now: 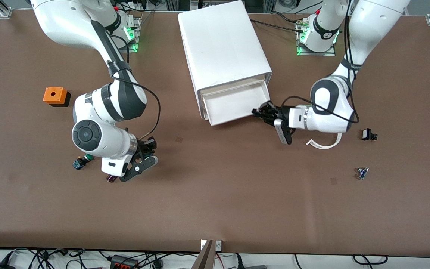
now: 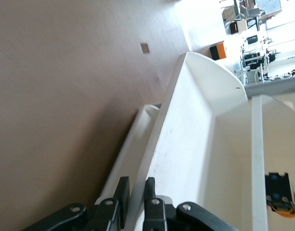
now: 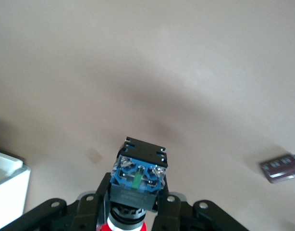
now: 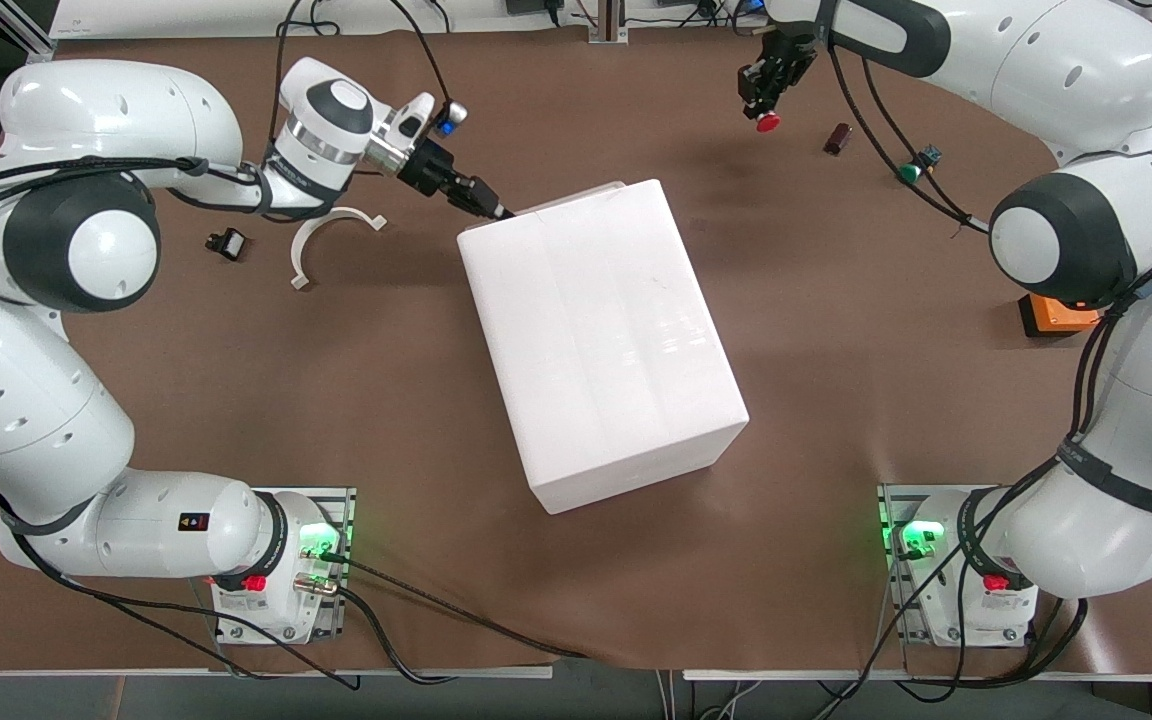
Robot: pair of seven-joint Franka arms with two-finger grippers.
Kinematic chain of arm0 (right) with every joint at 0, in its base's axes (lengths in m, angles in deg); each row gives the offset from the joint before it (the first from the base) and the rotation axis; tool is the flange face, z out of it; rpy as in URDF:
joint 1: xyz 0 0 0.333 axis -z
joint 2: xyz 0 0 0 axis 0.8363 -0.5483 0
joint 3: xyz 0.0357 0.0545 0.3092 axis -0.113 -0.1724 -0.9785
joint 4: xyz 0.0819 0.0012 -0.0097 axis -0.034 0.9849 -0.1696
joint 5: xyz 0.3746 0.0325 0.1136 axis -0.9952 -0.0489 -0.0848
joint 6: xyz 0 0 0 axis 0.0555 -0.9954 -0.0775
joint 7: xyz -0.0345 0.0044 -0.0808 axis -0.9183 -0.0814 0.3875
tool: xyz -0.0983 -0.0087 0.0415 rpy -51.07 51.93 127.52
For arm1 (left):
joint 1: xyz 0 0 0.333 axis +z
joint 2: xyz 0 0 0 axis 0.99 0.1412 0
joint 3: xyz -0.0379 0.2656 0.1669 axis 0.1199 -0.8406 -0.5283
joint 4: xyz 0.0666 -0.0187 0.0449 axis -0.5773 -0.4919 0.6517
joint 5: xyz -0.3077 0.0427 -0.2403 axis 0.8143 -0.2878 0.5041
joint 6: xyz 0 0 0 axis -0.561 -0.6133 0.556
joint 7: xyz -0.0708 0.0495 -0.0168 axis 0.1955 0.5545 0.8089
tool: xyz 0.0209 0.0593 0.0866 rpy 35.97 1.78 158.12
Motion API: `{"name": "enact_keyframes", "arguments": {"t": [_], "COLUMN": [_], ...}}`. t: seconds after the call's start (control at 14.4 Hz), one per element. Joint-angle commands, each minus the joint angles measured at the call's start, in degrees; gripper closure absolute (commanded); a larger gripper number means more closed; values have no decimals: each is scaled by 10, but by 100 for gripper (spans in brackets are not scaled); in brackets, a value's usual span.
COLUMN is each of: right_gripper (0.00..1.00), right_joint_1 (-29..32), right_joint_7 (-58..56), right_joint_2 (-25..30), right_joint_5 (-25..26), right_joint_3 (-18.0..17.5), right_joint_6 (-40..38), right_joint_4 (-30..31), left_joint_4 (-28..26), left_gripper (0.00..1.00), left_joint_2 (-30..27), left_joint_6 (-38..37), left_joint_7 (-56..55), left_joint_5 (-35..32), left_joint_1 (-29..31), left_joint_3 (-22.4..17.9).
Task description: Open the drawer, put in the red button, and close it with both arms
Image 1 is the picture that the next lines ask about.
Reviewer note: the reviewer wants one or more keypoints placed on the small white bracket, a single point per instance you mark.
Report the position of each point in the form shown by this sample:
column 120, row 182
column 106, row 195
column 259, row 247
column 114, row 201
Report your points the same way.
column 218, row 245
column 203, row 245

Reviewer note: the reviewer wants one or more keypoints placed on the black power strip red switches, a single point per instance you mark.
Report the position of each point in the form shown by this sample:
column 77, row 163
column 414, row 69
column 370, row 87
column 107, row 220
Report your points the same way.
column 123, row 261

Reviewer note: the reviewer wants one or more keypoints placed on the white curved plastic clip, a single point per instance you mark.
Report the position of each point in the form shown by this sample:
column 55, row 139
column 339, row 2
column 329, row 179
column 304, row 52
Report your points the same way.
column 325, row 147

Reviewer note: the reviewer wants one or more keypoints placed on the brown slanted post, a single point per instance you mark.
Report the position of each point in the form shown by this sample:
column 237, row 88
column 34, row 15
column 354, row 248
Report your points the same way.
column 204, row 257

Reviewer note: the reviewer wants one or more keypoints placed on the small metal valve fitting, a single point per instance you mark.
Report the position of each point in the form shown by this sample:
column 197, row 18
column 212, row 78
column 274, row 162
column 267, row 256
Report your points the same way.
column 362, row 173

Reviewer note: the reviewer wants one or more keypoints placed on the white plastic drawer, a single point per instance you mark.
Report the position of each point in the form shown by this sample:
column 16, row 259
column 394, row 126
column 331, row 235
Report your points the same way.
column 237, row 104

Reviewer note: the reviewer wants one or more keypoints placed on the black power strip with plugs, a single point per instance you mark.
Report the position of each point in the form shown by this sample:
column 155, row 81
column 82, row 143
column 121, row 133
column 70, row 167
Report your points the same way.
column 133, row 4

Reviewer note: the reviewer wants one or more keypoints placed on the white drawer cabinet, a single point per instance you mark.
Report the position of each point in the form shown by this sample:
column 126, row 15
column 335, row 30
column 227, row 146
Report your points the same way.
column 222, row 45

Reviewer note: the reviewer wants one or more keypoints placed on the green push button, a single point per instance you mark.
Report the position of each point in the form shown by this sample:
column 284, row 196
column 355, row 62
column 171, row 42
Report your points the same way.
column 77, row 163

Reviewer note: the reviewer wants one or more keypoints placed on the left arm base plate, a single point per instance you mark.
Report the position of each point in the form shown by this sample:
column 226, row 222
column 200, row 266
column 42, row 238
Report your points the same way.
column 315, row 53

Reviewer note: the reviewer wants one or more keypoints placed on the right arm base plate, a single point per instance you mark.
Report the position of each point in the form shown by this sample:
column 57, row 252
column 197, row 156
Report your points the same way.
column 137, row 33

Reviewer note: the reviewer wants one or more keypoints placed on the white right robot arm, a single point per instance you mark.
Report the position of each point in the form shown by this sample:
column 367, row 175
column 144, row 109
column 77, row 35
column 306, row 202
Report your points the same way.
column 88, row 134

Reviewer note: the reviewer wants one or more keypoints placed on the orange box with hole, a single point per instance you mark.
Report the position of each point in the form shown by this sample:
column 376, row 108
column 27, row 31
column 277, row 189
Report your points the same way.
column 54, row 95

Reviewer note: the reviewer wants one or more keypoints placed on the black switch white face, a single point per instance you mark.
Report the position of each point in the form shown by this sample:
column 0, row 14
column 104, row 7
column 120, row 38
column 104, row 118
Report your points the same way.
column 366, row 134

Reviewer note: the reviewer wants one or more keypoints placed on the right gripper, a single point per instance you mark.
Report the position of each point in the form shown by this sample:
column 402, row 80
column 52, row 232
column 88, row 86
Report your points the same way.
column 145, row 147

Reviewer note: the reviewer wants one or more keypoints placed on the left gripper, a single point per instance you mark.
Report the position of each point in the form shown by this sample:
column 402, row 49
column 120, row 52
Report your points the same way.
column 284, row 113

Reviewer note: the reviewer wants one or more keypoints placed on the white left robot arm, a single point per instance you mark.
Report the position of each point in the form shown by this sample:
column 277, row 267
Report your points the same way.
column 330, row 101

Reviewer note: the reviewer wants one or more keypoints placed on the small maroon component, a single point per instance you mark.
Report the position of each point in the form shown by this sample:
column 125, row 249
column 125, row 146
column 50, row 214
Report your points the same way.
column 110, row 178

